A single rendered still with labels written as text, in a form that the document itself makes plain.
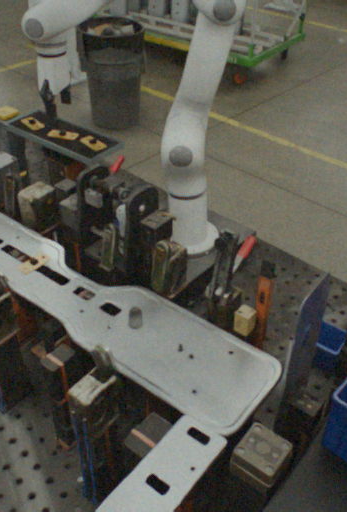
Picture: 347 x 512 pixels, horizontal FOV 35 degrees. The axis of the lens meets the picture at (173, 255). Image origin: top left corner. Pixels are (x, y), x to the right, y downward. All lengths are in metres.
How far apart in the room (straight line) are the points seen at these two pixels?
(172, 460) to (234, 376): 0.23
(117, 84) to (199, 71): 2.77
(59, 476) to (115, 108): 3.30
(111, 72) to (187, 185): 2.64
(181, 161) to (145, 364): 0.60
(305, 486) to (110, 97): 3.60
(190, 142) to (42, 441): 0.85
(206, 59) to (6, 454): 1.08
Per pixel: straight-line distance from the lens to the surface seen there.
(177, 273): 1.36
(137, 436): 1.09
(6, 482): 1.42
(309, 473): 1.02
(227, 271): 1.18
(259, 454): 0.99
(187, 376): 1.15
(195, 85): 1.51
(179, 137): 1.51
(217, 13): 1.38
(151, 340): 1.22
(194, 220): 1.71
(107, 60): 4.15
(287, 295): 1.80
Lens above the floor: 1.89
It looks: 38 degrees down
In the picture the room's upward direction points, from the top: straight up
